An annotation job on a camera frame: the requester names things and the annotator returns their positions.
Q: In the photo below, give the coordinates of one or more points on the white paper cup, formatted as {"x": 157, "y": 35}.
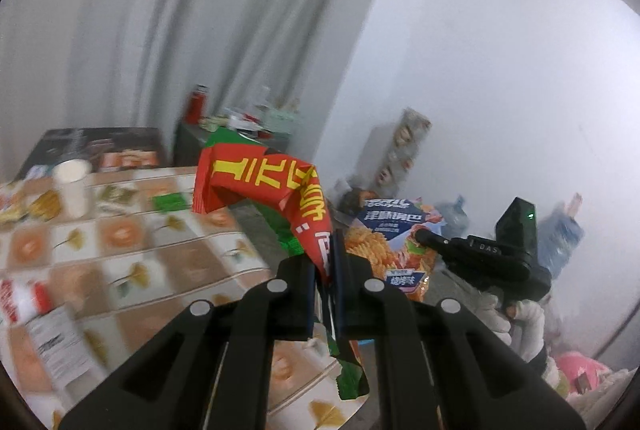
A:
{"x": 71, "y": 180}

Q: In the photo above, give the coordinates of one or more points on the blue orange chips bag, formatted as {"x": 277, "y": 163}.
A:
{"x": 384, "y": 233}

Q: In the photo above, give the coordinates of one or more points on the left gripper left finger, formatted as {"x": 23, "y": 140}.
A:
{"x": 210, "y": 367}

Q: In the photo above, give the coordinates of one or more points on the white gloved right hand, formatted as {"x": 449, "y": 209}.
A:
{"x": 519, "y": 325}

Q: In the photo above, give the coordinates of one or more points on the red can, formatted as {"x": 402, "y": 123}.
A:
{"x": 196, "y": 104}

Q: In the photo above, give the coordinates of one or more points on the grey cabinet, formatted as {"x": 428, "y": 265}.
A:
{"x": 191, "y": 140}

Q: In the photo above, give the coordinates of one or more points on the red snack wrapper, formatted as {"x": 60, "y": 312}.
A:
{"x": 228, "y": 173}

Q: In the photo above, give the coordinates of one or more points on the green perforated basket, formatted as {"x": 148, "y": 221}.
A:
{"x": 283, "y": 121}

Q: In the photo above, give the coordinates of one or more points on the white curtain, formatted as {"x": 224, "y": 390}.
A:
{"x": 133, "y": 63}

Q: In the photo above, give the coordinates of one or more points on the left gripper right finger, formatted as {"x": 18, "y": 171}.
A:
{"x": 437, "y": 367}

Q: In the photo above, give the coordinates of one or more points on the patterned tablecloth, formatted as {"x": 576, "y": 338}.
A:
{"x": 125, "y": 271}

